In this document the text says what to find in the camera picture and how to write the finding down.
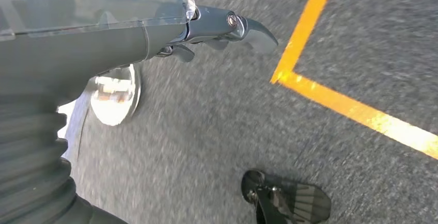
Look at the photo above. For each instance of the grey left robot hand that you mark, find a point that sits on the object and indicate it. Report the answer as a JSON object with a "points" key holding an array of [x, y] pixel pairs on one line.
{"points": [[75, 44]]}

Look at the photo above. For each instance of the yellow floor tape square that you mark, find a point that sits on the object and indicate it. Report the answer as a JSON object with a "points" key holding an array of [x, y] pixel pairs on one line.
{"points": [[304, 20]]}

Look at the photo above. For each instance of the black robot foot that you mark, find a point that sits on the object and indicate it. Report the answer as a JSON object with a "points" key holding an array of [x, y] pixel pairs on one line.
{"points": [[287, 202]]}

